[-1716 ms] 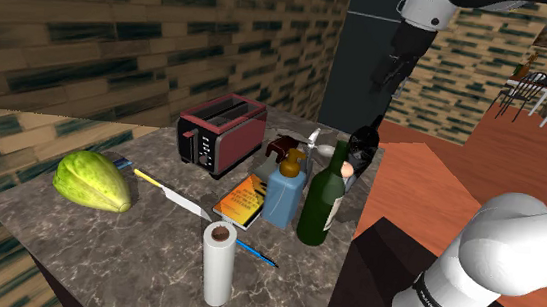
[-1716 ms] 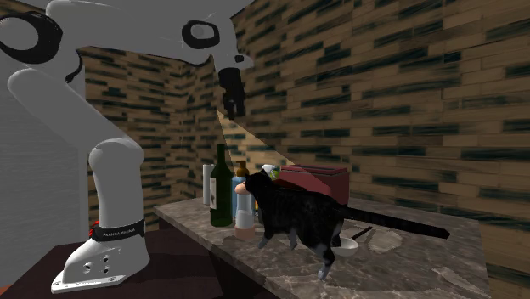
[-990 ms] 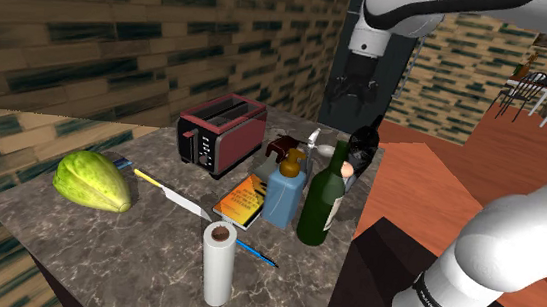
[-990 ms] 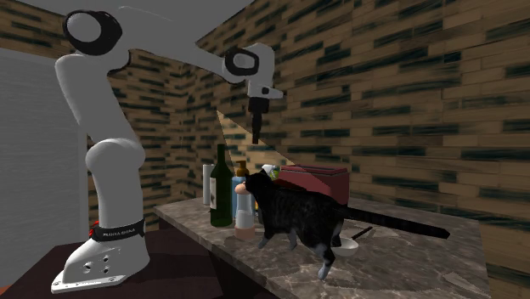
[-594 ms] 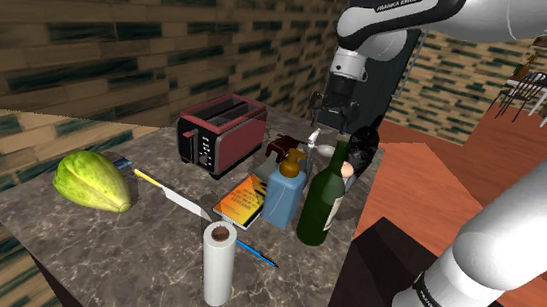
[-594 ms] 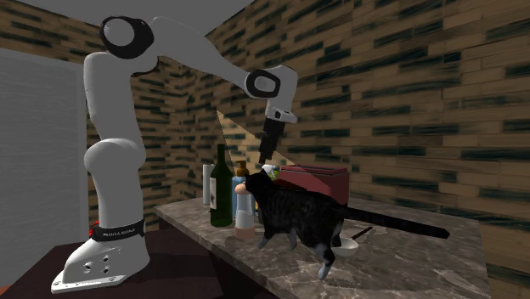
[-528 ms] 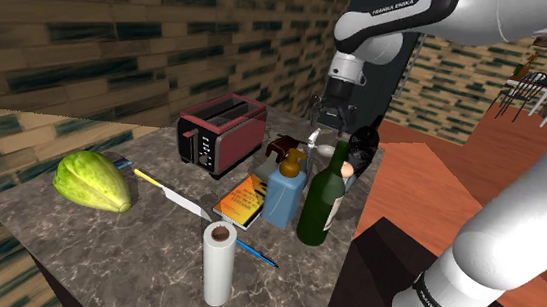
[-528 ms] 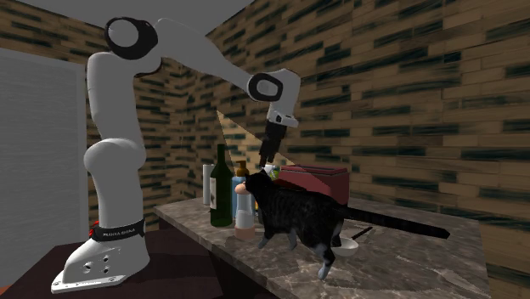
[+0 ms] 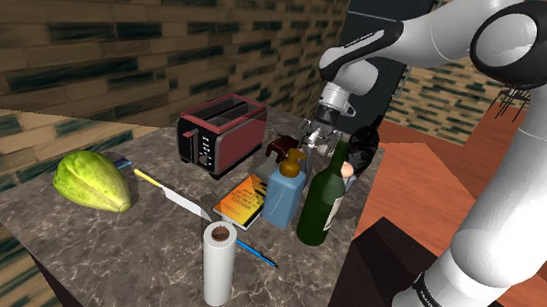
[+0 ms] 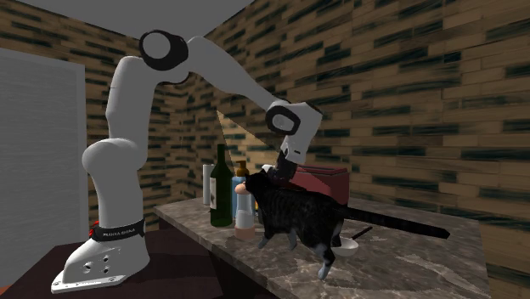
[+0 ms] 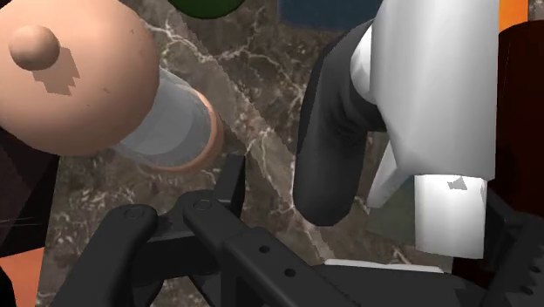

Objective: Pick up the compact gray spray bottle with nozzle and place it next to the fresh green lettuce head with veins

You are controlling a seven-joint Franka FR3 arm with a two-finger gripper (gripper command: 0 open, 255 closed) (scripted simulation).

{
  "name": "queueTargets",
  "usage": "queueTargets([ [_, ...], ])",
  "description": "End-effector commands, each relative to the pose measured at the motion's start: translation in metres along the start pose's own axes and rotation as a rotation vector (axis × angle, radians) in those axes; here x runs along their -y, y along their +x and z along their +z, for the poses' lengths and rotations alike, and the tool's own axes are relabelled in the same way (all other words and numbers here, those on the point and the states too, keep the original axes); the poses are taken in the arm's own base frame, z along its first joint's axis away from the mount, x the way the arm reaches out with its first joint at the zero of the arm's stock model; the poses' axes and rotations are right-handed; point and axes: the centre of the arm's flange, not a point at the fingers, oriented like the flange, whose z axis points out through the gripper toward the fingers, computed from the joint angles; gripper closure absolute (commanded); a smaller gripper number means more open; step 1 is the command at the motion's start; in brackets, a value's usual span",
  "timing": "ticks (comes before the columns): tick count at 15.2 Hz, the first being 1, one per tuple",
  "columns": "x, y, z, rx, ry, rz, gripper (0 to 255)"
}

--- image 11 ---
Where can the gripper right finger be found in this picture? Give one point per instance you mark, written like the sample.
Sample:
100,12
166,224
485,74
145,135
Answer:
520,263

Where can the dark green round object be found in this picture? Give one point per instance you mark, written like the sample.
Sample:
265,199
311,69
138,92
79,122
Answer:
207,7

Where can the dark red container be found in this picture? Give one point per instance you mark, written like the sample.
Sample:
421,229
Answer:
522,119

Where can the dark brown box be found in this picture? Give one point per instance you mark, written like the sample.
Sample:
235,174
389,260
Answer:
21,200

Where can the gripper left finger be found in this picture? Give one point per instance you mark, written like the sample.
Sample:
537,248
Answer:
114,259

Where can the blue box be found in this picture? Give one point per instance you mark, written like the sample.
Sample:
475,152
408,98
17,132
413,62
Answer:
327,12

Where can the orange object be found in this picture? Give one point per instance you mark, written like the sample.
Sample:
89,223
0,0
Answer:
513,12

